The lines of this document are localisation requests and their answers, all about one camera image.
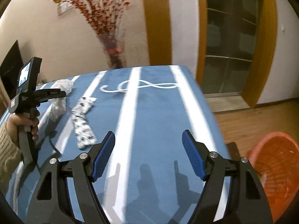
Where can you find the black television screen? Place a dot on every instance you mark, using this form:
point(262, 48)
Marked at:
point(10, 69)

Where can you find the beige knit sleeve forearm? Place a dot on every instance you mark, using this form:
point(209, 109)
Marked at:
point(10, 156)

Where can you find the glass vase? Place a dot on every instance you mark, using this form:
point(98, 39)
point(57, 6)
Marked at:
point(114, 46)

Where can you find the orange plastic waste basket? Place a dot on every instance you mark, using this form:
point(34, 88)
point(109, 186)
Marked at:
point(275, 160)

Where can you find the black white patterned bag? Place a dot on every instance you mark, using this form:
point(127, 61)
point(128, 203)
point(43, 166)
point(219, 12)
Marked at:
point(84, 133)

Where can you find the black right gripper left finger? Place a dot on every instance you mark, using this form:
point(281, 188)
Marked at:
point(51, 202)

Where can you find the red berry branch bouquet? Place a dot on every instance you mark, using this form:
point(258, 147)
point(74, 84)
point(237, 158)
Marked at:
point(104, 16)

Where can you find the wooden framed glass door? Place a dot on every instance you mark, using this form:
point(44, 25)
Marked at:
point(237, 42)

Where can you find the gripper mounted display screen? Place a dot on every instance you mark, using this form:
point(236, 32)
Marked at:
point(24, 74)

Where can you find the left hand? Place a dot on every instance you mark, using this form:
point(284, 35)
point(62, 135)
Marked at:
point(17, 120)

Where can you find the clear bubble wrap wad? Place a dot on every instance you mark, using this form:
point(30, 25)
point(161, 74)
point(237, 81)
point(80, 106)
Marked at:
point(58, 106)

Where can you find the white wall switch plate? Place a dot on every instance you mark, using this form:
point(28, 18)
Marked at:
point(63, 7)

